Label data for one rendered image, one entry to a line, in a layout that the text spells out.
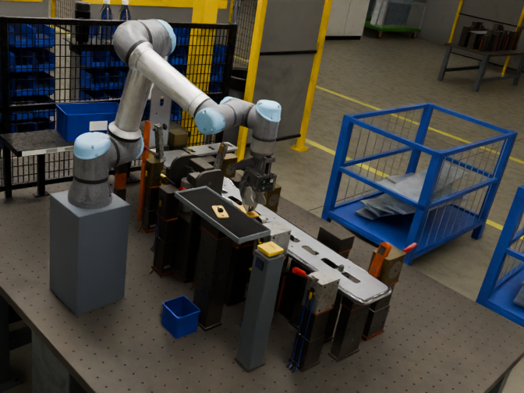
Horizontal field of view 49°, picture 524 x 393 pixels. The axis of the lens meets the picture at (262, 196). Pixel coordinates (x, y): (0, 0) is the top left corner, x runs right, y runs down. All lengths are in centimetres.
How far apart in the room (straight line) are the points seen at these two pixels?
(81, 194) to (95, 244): 18
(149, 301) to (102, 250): 31
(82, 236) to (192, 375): 59
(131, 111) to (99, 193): 30
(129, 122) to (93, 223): 36
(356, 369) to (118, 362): 82
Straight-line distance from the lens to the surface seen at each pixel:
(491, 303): 390
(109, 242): 211
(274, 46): 548
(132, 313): 222
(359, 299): 195
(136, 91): 199
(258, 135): 172
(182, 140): 296
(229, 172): 279
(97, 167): 200
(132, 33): 182
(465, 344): 248
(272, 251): 178
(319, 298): 189
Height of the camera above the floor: 203
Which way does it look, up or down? 24 degrees down
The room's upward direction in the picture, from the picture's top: 10 degrees clockwise
